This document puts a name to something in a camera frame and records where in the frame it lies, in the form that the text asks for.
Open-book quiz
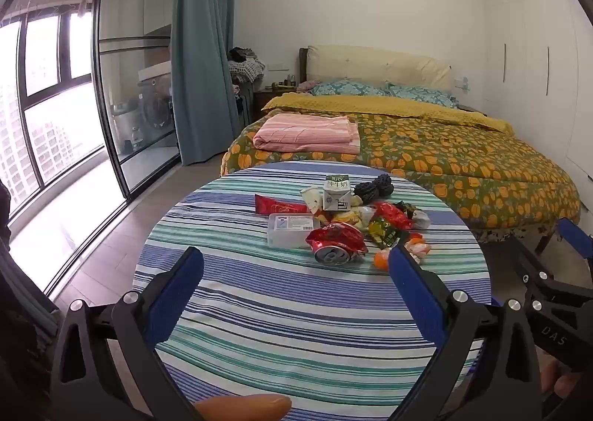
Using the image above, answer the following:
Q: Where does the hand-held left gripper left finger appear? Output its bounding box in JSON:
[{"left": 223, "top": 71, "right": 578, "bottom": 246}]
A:
[{"left": 49, "top": 246, "right": 205, "bottom": 421}]

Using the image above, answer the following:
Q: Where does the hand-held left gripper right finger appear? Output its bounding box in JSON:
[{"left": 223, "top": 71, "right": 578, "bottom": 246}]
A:
[{"left": 388, "top": 242, "right": 543, "bottom": 421}]

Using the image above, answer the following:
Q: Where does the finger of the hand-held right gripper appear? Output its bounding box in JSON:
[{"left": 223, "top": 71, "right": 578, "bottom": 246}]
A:
[
  {"left": 537, "top": 217, "right": 593, "bottom": 308},
  {"left": 510, "top": 236, "right": 550, "bottom": 311}
]

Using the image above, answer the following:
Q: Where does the red snack packet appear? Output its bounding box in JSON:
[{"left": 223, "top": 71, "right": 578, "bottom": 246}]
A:
[{"left": 255, "top": 194, "right": 309, "bottom": 214}]

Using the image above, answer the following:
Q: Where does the person's right hand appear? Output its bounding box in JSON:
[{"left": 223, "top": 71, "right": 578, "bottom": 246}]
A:
[{"left": 540, "top": 349, "right": 593, "bottom": 408}]

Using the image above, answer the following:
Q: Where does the person's left hand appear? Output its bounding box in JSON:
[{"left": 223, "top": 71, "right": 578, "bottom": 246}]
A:
[{"left": 192, "top": 393, "right": 292, "bottom": 421}]

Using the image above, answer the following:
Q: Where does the white and orange wrapper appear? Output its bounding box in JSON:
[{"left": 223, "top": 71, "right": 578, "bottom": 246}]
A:
[{"left": 401, "top": 233, "right": 433, "bottom": 264}]

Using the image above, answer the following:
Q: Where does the green snack wrapper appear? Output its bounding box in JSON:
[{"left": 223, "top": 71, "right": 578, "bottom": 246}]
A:
[{"left": 367, "top": 217, "right": 400, "bottom": 249}]

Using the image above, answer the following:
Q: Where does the red plastic wrapper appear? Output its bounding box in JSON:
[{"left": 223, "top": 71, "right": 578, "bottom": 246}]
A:
[{"left": 373, "top": 201, "right": 414, "bottom": 232}]

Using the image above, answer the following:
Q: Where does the crushed red can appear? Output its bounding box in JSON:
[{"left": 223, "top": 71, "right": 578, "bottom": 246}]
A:
[{"left": 306, "top": 223, "right": 369, "bottom": 266}]

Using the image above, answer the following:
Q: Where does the yellow cookie packet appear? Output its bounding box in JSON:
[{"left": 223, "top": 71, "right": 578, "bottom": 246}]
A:
[{"left": 331, "top": 208, "right": 376, "bottom": 229}]

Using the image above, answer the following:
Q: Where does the striped tablecloth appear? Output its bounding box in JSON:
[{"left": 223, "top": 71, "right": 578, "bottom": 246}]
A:
[{"left": 133, "top": 162, "right": 493, "bottom": 421}]

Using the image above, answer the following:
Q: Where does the white milk carton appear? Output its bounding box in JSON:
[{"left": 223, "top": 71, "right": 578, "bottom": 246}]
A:
[{"left": 323, "top": 175, "right": 354, "bottom": 213}]

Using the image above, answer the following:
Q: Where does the clear plastic box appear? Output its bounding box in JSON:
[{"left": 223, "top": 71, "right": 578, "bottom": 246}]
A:
[{"left": 267, "top": 212, "right": 321, "bottom": 249}]

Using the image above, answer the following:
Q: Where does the white paper cup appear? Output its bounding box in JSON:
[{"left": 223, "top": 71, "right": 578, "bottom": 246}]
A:
[{"left": 300, "top": 187, "right": 325, "bottom": 211}]

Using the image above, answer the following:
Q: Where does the grey bucket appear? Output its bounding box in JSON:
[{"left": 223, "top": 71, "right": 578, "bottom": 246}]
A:
[{"left": 111, "top": 103, "right": 140, "bottom": 153}]

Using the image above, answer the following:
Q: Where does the washing machine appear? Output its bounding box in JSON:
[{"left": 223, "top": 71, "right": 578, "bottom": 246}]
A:
[{"left": 138, "top": 76, "right": 177, "bottom": 130}]

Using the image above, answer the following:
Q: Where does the white wardrobe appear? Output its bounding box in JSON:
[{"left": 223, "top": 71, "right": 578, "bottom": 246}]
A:
[{"left": 481, "top": 0, "right": 593, "bottom": 199}]

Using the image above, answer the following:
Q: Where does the pink folded blanket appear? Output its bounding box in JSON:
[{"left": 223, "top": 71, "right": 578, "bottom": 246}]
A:
[{"left": 252, "top": 114, "right": 361, "bottom": 155}]

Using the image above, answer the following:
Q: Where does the blue floral pillow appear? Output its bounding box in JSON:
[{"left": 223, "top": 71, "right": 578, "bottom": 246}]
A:
[
  {"left": 387, "top": 83, "right": 457, "bottom": 109},
  {"left": 310, "top": 79, "right": 387, "bottom": 97}
]

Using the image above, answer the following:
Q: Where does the dark wooden nightstand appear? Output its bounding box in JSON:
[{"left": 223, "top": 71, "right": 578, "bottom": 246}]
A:
[{"left": 254, "top": 87, "right": 297, "bottom": 123}]

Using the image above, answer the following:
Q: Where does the beige headboard cushion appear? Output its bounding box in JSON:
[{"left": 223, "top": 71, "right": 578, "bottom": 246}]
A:
[{"left": 307, "top": 45, "right": 452, "bottom": 93}]

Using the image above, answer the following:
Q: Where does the pile of clothes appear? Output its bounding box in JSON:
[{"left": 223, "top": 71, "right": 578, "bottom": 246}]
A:
[{"left": 227, "top": 47, "right": 266, "bottom": 83}]

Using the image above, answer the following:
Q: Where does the blue grey curtain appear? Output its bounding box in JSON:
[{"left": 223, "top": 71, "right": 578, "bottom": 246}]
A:
[{"left": 171, "top": 0, "right": 242, "bottom": 167}]

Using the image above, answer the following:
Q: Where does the glass sliding door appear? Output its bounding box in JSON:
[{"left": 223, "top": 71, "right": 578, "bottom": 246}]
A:
[{"left": 93, "top": 0, "right": 181, "bottom": 199}]

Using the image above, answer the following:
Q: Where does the black framed window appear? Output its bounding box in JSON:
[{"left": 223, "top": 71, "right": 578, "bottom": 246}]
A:
[{"left": 0, "top": 9, "right": 105, "bottom": 227}]

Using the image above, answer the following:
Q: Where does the wooden bed frame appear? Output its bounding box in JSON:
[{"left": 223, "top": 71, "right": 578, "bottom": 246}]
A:
[{"left": 299, "top": 47, "right": 557, "bottom": 259}]

